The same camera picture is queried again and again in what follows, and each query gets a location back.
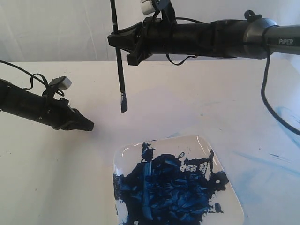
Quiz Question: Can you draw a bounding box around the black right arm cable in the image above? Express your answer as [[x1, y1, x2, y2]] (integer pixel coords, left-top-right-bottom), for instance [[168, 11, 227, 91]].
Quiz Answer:
[[165, 10, 300, 137]]

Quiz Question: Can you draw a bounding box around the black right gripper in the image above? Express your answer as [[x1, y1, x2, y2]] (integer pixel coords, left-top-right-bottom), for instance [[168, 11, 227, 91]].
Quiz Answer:
[[107, 19, 217, 66]]

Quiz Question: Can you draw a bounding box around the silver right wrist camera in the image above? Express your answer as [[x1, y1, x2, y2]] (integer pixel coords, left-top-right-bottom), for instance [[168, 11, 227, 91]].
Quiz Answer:
[[140, 0, 175, 24]]

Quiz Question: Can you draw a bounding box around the white paper sheet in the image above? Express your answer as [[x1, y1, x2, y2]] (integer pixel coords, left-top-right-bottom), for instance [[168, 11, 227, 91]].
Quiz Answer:
[[81, 87, 199, 166]]

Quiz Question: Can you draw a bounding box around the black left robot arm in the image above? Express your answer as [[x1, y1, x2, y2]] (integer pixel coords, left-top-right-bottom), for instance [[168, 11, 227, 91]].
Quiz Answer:
[[0, 76, 94, 131]]

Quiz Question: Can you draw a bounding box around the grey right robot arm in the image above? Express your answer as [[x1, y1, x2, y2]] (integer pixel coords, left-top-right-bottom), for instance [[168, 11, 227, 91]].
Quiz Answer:
[[108, 10, 300, 66]]

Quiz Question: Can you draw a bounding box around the white square paint plate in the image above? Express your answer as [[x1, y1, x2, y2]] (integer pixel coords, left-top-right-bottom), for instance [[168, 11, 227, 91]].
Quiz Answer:
[[113, 135, 244, 225]]

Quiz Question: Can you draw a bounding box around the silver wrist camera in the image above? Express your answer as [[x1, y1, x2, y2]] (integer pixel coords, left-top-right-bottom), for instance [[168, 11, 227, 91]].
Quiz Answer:
[[140, 0, 175, 24], [49, 76, 72, 90]]

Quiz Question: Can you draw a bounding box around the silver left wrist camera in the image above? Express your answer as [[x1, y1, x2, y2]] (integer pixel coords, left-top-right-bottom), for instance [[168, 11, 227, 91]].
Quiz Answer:
[[49, 76, 72, 90]]

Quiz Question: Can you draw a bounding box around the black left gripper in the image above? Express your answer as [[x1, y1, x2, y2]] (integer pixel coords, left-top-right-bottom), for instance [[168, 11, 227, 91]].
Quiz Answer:
[[4, 87, 94, 131]]

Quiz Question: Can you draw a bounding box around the black paintbrush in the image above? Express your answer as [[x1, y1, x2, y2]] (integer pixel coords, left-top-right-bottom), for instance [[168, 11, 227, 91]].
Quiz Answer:
[[110, 0, 128, 113]]

